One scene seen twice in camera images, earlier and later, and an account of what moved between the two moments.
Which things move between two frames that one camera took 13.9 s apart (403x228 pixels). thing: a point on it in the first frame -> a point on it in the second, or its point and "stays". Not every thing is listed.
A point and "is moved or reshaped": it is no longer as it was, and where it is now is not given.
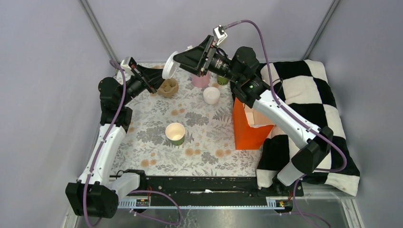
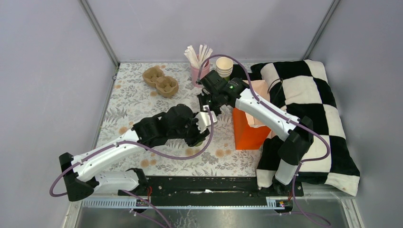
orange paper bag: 251,128 stays
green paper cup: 175,132 is moved or reshaped
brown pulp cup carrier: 168,87 stays
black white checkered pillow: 306,86 stays
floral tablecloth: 187,128 stays
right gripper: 198,59 -> 206,94
